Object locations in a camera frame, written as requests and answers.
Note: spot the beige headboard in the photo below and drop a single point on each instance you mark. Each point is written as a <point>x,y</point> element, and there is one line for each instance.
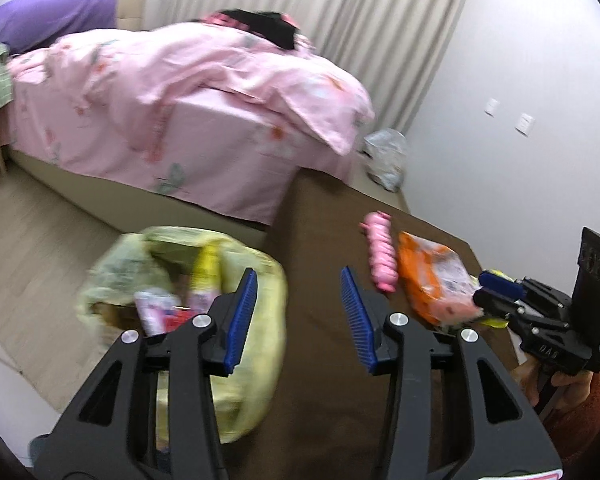
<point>130,10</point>

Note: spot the red snack packet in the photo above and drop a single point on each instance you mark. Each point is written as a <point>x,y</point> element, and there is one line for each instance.
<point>182,321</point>

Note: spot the black and pink garment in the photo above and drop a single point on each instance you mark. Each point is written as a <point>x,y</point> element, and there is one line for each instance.
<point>265,25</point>

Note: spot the beige pleated curtain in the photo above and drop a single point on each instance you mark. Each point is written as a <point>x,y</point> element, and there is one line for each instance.
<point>330,20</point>

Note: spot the pink plush toy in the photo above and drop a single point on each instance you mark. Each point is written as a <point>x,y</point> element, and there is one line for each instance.
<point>382,255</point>

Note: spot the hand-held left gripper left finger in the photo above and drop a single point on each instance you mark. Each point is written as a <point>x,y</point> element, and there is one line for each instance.
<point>240,320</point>

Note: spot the pink paper tag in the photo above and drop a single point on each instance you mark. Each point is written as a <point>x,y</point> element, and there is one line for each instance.
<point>152,310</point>

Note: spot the orange snack packet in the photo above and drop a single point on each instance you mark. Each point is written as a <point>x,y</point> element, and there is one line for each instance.
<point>435,280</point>

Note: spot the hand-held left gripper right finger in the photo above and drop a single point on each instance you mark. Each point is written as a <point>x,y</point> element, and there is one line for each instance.
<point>360,320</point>

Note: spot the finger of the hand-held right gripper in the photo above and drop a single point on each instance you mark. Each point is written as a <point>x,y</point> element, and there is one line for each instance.
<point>502,282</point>
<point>495,305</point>

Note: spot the brown table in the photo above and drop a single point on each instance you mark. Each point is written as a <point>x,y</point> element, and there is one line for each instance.
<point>320,240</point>

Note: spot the beige bed base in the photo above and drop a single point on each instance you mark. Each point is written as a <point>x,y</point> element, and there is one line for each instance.
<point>105,185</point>

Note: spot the person's right forearm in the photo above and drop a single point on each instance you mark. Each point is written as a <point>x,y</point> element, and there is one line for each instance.
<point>580,425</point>

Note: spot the white wall switch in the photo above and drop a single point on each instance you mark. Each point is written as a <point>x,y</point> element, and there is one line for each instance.
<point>492,106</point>
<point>525,124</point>

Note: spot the purple pillow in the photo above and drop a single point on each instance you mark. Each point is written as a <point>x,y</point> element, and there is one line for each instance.
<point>50,15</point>

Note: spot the person's right hand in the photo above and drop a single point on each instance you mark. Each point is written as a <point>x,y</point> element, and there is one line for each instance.
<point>522,377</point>

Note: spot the yellow plastic bin bag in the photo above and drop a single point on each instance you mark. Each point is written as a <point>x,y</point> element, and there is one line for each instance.
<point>265,320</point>

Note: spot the pink floral duvet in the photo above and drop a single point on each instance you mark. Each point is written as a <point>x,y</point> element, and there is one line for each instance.
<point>180,70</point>

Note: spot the yellow snack packet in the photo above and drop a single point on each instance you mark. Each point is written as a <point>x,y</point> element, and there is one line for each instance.
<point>207,270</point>
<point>495,323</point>

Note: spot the clear plastic bag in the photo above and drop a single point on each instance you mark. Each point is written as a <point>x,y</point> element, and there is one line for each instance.
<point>387,157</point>

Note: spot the pink floral bed sheet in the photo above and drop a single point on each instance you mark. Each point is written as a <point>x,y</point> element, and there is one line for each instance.
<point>220,160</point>

